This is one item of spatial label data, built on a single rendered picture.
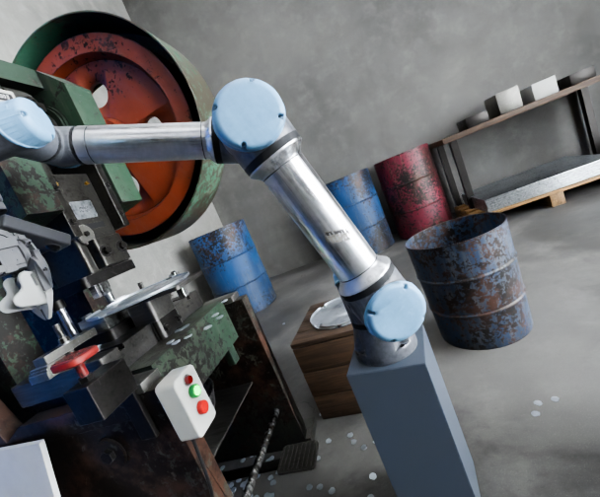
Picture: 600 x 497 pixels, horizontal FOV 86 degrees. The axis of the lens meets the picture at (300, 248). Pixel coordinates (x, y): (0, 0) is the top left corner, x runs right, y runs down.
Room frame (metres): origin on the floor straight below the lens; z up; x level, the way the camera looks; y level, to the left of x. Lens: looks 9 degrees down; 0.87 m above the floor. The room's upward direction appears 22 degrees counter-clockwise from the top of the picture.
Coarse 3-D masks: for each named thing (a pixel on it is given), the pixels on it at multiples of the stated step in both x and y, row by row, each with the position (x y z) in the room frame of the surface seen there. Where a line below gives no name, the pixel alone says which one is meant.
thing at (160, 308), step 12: (192, 276) 0.90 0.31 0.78; (168, 288) 0.84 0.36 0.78; (180, 288) 0.83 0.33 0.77; (144, 300) 0.85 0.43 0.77; (156, 300) 0.90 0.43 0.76; (168, 300) 0.95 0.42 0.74; (132, 312) 0.89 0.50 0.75; (144, 312) 0.88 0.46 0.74; (156, 312) 0.88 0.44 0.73; (168, 312) 0.92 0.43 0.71; (144, 324) 0.88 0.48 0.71; (156, 324) 0.87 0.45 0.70; (168, 324) 0.89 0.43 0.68; (180, 324) 0.94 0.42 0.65
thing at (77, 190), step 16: (64, 176) 0.94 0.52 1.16; (80, 176) 0.99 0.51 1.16; (64, 192) 0.91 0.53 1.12; (80, 192) 0.96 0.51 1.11; (80, 208) 0.93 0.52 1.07; (96, 208) 0.98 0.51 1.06; (80, 224) 0.91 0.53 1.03; (96, 224) 0.96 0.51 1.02; (80, 240) 0.87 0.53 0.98; (96, 240) 0.90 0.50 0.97; (112, 240) 0.95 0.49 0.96; (48, 256) 0.90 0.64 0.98; (64, 256) 0.89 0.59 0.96; (80, 256) 0.87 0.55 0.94; (96, 256) 0.89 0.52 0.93; (112, 256) 0.92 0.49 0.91; (128, 256) 0.97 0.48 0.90; (64, 272) 0.89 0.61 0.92; (80, 272) 0.88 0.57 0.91; (96, 272) 0.89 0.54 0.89
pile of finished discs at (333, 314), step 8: (328, 304) 1.44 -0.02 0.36; (336, 304) 1.40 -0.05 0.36; (320, 312) 1.39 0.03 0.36; (328, 312) 1.35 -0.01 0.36; (336, 312) 1.30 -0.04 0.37; (344, 312) 1.26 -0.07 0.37; (312, 320) 1.32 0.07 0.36; (320, 320) 1.29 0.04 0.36; (328, 320) 1.26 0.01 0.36; (336, 320) 1.22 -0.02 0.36; (344, 320) 1.19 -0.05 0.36; (320, 328) 1.23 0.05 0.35; (328, 328) 1.20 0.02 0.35
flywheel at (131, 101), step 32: (64, 64) 1.29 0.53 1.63; (96, 64) 1.30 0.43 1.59; (128, 64) 1.27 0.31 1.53; (160, 64) 1.20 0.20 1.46; (128, 96) 1.28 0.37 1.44; (160, 96) 1.25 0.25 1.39; (192, 160) 1.21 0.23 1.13; (160, 192) 1.29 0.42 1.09; (192, 192) 1.28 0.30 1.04; (160, 224) 1.27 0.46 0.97
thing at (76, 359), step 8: (72, 352) 0.61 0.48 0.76; (80, 352) 0.58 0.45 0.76; (88, 352) 0.58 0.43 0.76; (96, 352) 0.59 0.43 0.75; (64, 360) 0.57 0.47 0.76; (72, 360) 0.56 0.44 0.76; (80, 360) 0.56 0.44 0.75; (56, 368) 0.56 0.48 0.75; (64, 368) 0.56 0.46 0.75; (80, 368) 0.58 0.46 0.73; (80, 376) 0.58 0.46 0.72
